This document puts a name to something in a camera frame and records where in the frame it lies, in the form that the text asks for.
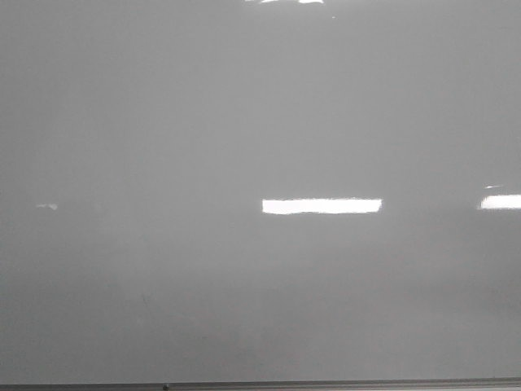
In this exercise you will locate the white glossy whiteboard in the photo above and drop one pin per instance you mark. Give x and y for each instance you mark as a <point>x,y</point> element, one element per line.
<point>203,191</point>

